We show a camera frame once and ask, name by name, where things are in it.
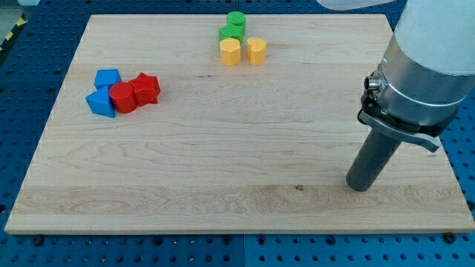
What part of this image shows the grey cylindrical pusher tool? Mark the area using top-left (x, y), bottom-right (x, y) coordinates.
top-left (346, 129), bottom-right (401, 191)

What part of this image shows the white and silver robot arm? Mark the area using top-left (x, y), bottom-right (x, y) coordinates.
top-left (346, 0), bottom-right (474, 191)

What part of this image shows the yellow heart block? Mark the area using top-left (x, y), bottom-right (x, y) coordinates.
top-left (247, 37), bottom-right (267, 66)

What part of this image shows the yellow hexagon block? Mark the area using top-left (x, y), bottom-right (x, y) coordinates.
top-left (220, 38), bottom-right (241, 66)

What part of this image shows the green star block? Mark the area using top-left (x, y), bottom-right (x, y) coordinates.
top-left (218, 24), bottom-right (245, 42)

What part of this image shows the green cylinder block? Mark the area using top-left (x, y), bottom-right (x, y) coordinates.
top-left (226, 11), bottom-right (246, 27)

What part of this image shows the wooden board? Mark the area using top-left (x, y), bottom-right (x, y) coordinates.
top-left (5, 14), bottom-right (474, 235)

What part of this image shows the red star block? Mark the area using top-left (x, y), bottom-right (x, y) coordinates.
top-left (128, 73), bottom-right (160, 107)

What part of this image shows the red cylinder block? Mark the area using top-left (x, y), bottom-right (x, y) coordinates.
top-left (109, 82), bottom-right (138, 113)

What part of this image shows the blue triangle block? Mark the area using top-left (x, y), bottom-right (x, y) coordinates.
top-left (85, 86), bottom-right (115, 118)

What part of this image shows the blue cube block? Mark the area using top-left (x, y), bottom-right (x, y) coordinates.
top-left (94, 69), bottom-right (122, 90)

